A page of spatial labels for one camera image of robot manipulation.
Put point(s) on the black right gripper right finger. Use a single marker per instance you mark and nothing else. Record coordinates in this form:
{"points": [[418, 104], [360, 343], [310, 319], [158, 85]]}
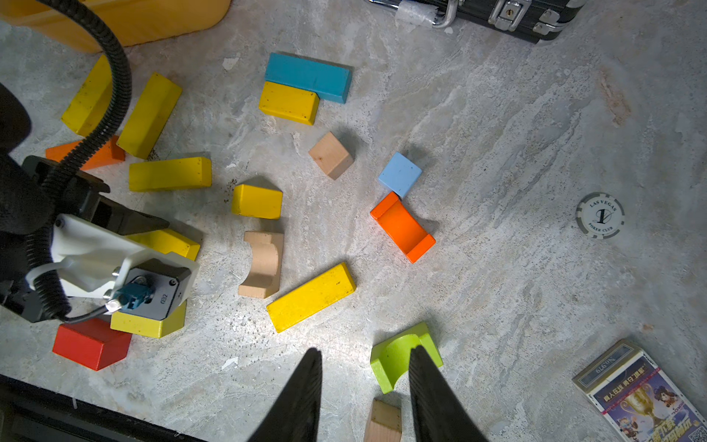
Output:
{"points": [[438, 414]]}

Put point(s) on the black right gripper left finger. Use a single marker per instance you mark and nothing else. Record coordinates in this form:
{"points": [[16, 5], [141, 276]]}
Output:
{"points": [[295, 414]]}

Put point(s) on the diagonal yellow long block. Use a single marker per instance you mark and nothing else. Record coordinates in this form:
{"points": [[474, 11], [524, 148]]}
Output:
{"points": [[167, 241]]}

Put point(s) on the yellow bridge block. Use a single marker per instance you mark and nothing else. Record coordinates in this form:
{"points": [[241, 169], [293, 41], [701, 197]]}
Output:
{"points": [[256, 201]]}

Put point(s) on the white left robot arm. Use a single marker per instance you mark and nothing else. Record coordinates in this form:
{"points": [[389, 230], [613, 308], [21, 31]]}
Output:
{"points": [[30, 288]]}

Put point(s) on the natural wood cube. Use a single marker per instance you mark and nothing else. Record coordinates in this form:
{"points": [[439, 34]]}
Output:
{"points": [[384, 423]]}

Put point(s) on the green arch block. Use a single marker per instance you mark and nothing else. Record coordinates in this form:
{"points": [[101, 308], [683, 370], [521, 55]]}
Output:
{"points": [[390, 359]]}

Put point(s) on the natural wood long block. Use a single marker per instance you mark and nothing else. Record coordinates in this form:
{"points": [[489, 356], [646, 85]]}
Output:
{"points": [[264, 277]]}

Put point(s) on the orange arch block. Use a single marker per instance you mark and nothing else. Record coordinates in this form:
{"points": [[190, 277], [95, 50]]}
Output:
{"points": [[410, 237]]}

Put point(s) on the playing card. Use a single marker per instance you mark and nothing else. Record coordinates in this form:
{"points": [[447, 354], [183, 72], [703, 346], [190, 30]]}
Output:
{"points": [[637, 397]]}

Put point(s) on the light blue cube block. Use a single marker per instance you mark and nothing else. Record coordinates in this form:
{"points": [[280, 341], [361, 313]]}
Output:
{"points": [[400, 175]]}

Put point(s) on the grey poker chip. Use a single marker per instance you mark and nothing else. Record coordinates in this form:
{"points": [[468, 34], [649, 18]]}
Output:
{"points": [[600, 216]]}

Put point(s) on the natural wood square block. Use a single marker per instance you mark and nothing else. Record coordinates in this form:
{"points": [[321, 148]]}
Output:
{"points": [[331, 156]]}

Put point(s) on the yellow block under teal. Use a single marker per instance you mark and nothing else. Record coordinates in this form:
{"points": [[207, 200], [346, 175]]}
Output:
{"points": [[292, 104]]}

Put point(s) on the orange rectangular block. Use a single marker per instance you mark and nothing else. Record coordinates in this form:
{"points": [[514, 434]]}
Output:
{"points": [[110, 154]]}

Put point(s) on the black electronics box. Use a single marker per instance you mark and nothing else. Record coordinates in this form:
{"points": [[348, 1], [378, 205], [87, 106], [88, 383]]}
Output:
{"points": [[529, 20]]}

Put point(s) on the orange plastic tub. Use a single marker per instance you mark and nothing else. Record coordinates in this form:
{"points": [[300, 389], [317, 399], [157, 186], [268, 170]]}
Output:
{"points": [[132, 22]]}

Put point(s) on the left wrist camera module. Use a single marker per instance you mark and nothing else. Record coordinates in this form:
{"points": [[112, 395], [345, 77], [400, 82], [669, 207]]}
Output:
{"points": [[92, 262]]}

